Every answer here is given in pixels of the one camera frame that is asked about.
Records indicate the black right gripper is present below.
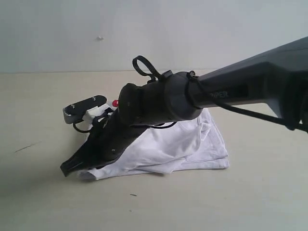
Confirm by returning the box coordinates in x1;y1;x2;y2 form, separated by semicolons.
60;110;144;177

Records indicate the white t-shirt red lettering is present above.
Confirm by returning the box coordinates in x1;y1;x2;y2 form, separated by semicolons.
77;109;230;180

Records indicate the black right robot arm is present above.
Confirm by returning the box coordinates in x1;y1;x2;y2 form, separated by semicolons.
60;38;308;176

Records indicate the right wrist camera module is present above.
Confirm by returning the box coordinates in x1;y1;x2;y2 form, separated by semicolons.
63;95;107;124

